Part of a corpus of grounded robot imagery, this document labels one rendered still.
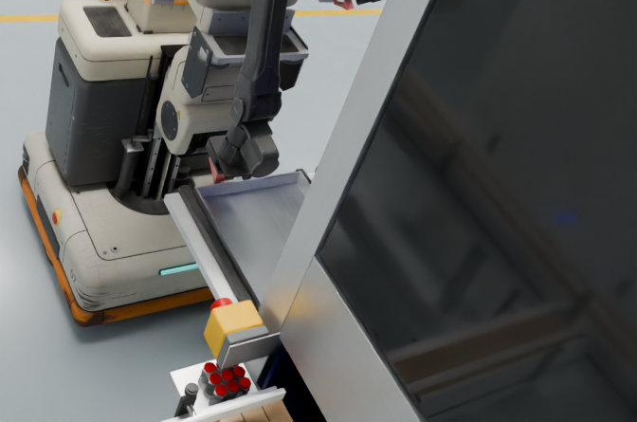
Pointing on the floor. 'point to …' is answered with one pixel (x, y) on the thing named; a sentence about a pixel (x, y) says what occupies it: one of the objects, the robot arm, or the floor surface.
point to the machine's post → (354, 129)
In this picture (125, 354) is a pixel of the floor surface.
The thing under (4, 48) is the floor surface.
